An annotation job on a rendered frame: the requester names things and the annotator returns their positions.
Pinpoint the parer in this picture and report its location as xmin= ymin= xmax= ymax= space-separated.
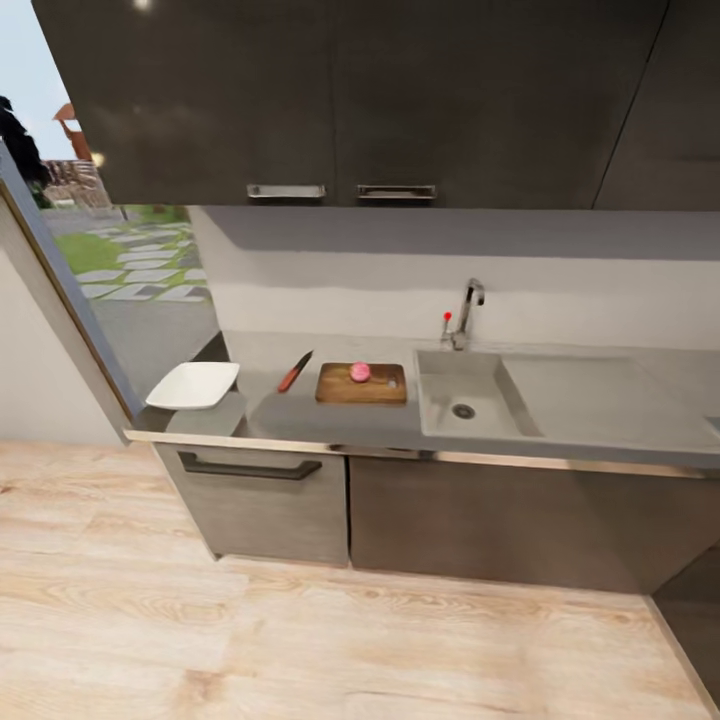
xmin=278 ymin=352 xmax=311 ymax=391

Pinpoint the vidalia onion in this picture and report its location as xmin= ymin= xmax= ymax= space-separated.
xmin=350 ymin=362 xmax=370 ymax=382

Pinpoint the cutting board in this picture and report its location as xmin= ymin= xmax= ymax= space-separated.
xmin=315 ymin=363 xmax=407 ymax=403

